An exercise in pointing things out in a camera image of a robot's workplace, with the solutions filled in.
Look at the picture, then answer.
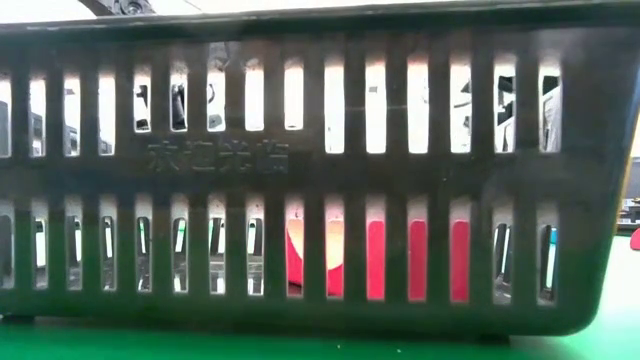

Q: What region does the computer monitor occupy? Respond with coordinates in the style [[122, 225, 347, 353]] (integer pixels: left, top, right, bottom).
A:
[[627, 157, 640, 200]]

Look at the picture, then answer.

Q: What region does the red rectangular block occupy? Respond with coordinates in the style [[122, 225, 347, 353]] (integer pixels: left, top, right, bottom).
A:
[[367, 219, 471, 304]]

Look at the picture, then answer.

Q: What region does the dark slotted plastic basket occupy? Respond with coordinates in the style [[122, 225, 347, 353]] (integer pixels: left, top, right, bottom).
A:
[[0, 0, 640, 337]]

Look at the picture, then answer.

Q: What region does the red arch block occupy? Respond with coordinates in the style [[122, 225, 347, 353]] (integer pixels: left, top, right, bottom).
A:
[[284, 217, 346, 299]]

